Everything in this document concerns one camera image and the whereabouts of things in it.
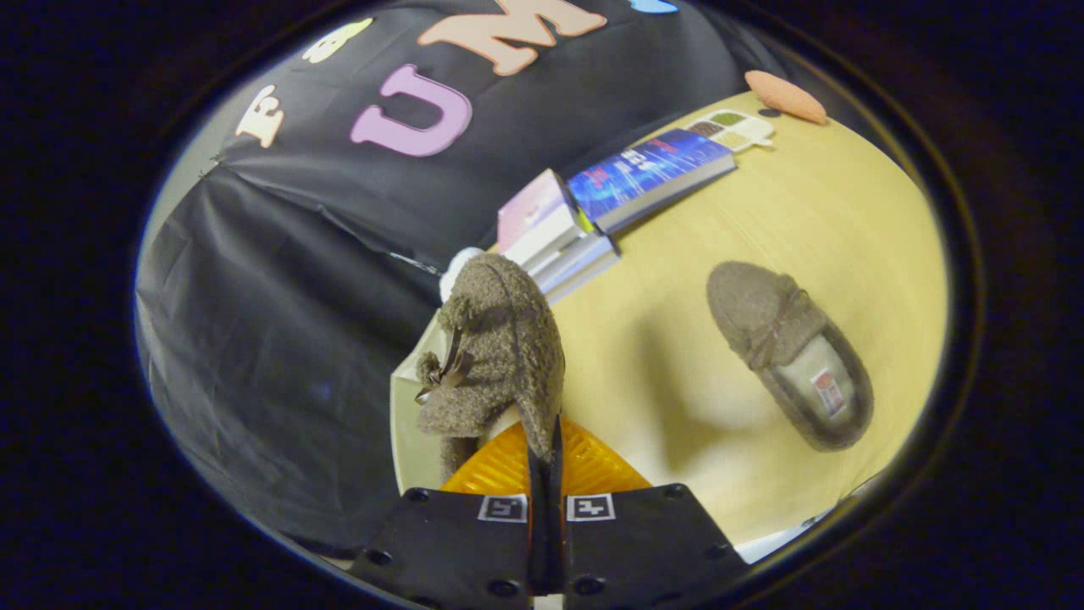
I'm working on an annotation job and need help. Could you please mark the grey white book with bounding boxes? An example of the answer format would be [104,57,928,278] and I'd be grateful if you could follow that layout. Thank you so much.
[525,232,622,305]

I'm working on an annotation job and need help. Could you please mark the brown fuzzy shoe with bow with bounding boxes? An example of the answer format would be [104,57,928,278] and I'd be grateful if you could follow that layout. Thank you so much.
[414,252,567,485]
[706,260,876,452]

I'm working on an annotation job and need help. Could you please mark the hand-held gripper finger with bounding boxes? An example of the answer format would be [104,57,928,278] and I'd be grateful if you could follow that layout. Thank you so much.
[547,413,751,610]
[351,422,548,609]

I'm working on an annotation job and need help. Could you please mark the white round object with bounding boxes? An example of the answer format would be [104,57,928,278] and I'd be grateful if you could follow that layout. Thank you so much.
[439,247,484,303]

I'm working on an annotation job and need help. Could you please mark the orange oval pad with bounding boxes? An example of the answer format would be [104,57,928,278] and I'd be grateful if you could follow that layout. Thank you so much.
[744,69,828,126]

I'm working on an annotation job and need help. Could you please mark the black backdrop cloth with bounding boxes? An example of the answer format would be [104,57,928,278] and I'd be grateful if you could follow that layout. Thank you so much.
[135,0,767,556]

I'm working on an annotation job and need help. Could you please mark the blue book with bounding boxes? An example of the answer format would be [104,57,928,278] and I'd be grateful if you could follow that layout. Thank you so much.
[567,128,737,236]

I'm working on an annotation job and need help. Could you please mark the colour swatch card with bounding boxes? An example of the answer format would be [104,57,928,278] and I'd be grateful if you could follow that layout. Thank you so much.
[685,109,777,154]

